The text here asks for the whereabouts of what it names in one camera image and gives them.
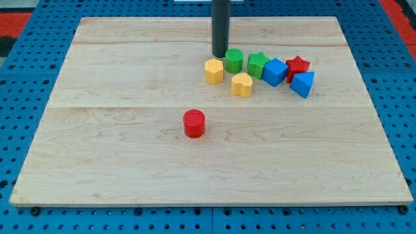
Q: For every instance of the green cylinder block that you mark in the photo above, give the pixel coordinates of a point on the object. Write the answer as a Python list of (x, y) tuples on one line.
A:
[(233, 60)]

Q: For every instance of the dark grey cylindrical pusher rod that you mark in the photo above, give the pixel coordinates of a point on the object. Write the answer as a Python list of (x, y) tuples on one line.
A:
[(220, 27)]

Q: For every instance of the light wooden board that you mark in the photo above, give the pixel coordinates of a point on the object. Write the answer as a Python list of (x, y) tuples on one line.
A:
[(112, 131)]

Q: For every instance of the blue triangle block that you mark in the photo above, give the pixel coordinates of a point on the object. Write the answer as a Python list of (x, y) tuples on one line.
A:
[(302, 83)]

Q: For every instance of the yellow heart block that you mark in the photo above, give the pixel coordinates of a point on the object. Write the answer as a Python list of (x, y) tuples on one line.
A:
[(241, 85)]

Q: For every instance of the green star block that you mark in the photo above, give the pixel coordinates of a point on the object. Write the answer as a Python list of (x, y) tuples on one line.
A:
[(256, 63)]

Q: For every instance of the yellow hexagon block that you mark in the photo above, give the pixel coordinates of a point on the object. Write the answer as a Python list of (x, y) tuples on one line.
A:
[(214, 71)]

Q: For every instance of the blue perforated base panel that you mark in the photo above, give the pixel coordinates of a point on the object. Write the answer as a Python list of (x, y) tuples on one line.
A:
[(31, 68)]

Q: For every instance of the red cylinder block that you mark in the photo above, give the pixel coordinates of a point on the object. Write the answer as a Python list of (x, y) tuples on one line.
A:
[(194, 123)]

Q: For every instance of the blue cube block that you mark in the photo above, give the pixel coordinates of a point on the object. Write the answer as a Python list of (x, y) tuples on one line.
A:
[(274, 72)]

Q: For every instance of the red star block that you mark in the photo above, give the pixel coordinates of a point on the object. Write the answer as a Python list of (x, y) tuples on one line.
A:
[(296, 65)]

